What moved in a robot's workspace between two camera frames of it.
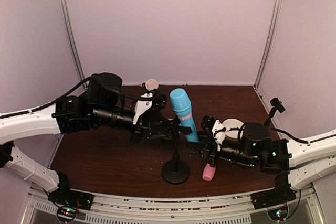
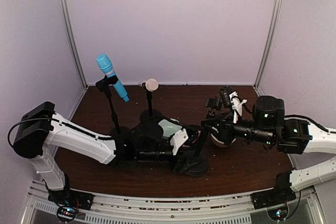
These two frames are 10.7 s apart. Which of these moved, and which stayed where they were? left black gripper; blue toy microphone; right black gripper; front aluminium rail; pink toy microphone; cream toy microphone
Moved: left black gripper; pink toy microphone; blue toy microphone; right black gripper
Stayed: cream toy microphone; front aluminium rail
